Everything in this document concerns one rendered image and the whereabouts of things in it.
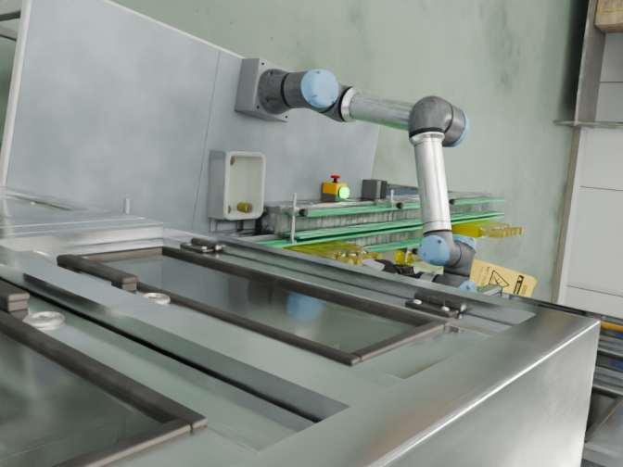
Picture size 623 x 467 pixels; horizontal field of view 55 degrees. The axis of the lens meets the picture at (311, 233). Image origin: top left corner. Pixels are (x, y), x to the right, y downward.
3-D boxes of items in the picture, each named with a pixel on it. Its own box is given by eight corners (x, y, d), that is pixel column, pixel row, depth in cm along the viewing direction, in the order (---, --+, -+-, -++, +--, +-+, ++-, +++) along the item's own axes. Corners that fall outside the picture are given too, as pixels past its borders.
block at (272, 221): (259, 231, 211) (273, 234, 207) (260, 205, 210) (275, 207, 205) (266, 231, 214) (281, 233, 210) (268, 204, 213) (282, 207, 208)
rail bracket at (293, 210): (273, 239, 207) (300, 246, 199) (276, 191, 205) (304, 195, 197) (279, 239, 210) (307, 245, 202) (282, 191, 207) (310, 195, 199)
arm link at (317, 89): (286, 66, 192) (319, 62, 184) (311, 79, 203) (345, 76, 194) (280, 103, 192) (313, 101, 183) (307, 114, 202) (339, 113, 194)
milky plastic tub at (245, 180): (207, 217, 200) (224, 220, 195) (209, 149, 197) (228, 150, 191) (245, 214, 213) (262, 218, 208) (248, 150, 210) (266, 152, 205)
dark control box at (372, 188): (360, 196, 266) (375, 199, 261) (362, 179, 265) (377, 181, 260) (371, 196, 273) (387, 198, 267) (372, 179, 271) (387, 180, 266)
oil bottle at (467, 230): (443, 233, 304) (496, 242, 286) (444, 221, 303) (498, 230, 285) (448, 232, 308) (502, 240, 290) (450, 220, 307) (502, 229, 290)
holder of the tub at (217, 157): (206, 233, 201) (222, 236, 196) (209, 149, 197) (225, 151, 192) (243, 229, 214) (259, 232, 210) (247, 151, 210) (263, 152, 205)
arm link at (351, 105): (313, 74, 201) (458, 100, 167) (339, 88, 212) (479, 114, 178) (303, 109, 202) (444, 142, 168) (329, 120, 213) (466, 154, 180)
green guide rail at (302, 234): (283, 235, 211) (299, 239, 206) (283, 233, 210) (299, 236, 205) (490, 211, 344) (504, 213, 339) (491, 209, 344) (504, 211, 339)
